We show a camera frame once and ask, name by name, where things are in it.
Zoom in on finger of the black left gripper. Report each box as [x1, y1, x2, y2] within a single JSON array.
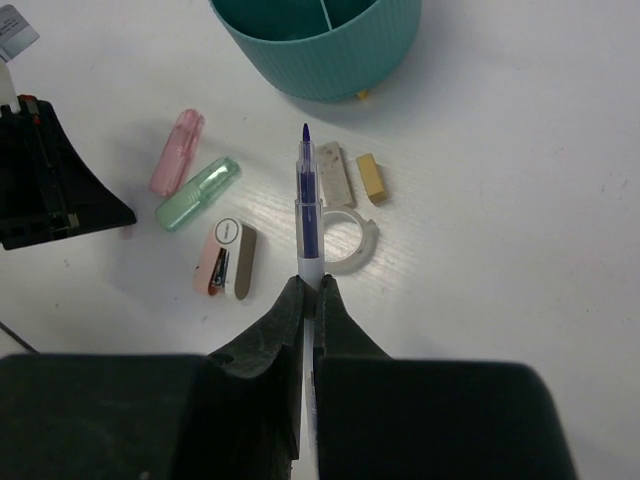
[[1, 95, 136, 250]]

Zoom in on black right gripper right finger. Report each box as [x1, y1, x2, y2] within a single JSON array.
[[313, 276, 577, 479]]

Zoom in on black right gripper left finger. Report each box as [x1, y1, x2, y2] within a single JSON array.
[[1, 277, 304, 479]]

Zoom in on green highlighter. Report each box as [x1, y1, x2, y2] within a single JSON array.
[[155, 157, 242, 232]]

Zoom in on blue ballpoint pen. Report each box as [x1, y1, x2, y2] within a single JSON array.
[[295, 123, 325, 479]]

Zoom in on pink highlighter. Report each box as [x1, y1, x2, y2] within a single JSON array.
[[149, 109, 205, 197]]

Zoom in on pink mini stapler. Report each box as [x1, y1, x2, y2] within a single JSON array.
[[193, 217, 257, 301]]

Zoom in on clear tape roll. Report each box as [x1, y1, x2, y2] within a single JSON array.
[[323, 207, 379, 276]]

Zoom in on white eraser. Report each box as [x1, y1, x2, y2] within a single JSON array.
[[316, 141, 356, 208]]

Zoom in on yellow eraser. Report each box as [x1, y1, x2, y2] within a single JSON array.
[[356, 153, 388, 205]]

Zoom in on teal round desk organizer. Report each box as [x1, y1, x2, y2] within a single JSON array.
[[211, 0, 422, 102]]

